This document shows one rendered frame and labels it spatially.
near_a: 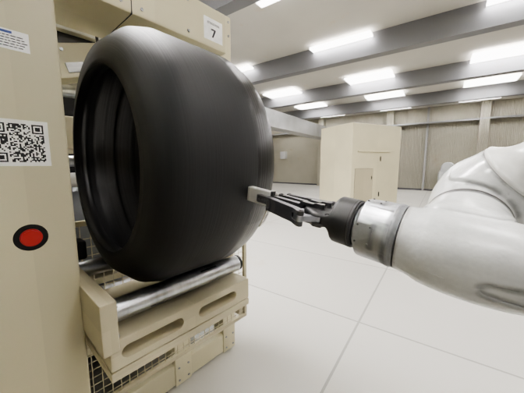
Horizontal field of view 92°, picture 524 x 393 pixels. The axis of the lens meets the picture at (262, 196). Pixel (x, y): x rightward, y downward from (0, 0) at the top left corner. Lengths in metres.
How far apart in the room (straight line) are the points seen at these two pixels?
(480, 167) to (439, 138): 13.22
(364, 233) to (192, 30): 0.95
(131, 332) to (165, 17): 0.93
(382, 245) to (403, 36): 5.59
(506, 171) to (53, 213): 0.71
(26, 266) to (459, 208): 0.66
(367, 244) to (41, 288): 0.56
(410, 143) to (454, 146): 1.63
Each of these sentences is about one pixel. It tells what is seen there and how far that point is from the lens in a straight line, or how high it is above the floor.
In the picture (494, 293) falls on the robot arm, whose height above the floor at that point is 1.05.
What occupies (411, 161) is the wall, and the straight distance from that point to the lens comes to 13.68.
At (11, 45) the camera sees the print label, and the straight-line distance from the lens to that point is 0.61.
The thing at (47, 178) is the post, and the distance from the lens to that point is 0.59.
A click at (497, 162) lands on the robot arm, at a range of 0.46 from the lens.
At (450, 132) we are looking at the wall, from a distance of 13.70.
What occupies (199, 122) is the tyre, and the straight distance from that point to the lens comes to 0.46.
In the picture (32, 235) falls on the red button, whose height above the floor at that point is 1.06.
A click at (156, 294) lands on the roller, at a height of 0.91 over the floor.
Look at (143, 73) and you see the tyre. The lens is 0.52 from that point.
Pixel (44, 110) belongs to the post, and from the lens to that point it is 0.59.
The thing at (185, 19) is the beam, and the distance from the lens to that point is 1.12.
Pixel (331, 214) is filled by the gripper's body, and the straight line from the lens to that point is 0.40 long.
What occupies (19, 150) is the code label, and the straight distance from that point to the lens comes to 0.58.
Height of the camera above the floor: 1.19
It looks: 7 degrees down
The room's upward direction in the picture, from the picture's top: straight up
